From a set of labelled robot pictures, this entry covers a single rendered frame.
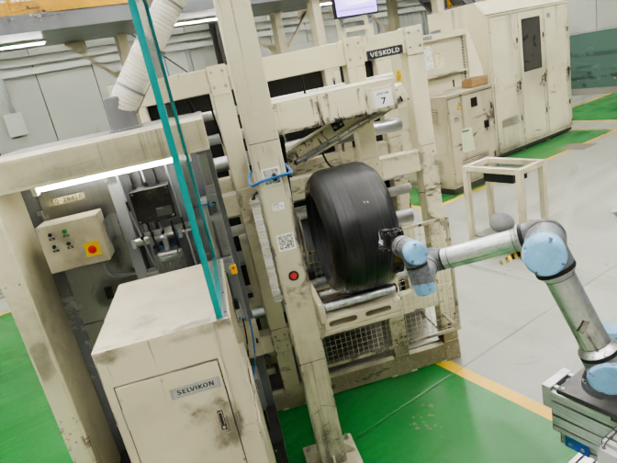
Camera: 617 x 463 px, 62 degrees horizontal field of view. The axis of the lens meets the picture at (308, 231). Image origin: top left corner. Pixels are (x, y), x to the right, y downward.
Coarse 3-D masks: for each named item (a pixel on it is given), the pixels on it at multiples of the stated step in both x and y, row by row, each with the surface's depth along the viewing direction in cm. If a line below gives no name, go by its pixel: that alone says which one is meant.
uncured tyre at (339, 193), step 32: (320, 192) 212; (352, 192) 208; (384, 192) 210; (320, 224) 258; (352, 224) 204; (384, 224) 206; (320, 256) 248; (352, 256) 206; (384, 256) 209; (352, 288) 218
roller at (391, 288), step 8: (376, 288) 228; (384, 288) 228; (392, 288) 228; (352, 296) 226; (360, 296) 226; (368, 296) 226; (376, 296) 227; (328, 304) 224; (336, 304) 224; (344, 304) 225; (352, 304) 226
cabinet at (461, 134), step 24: (432, 96) 642; (456, 96) 629; (480, 96) 651; (432, 120) 643; (456, 120) 634; (480, 120) 658; (456, 144) 641; (480, 144) 665; (456, 168) 648; (456, 192) 657
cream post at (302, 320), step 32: (224, 0) 190; (224, 32) 193; (256, 32) 196; (256, 64) 198; (256, 96) 201; (256, 128) 205; (256, 160) 208; (288, 192) 214; (288, 224) 218; (288, 256) 222; (288, 288) 226; (288, 320) 231; (320, 352) 237; (320, 384) 242; (320, 416) 247; (320, 448) 251
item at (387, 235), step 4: (396, 228) 183; (400, 228) 184; (380, 232) 187; (384, 232) 183; (388, 232) 183; (392, 232) 178; (396, 232) 177; (400, 232) 178; (380, 236) 188; (384, 236) 183; (388, 236) 183; (392, 236) 179; (396, 236) 177; (384, 240) 184; (388, 240) 183; (392, 240) 178; (384, 244) 187; (388, 244) 184; (388, 248) 184; (388, 252) 185; (392, 252) 179
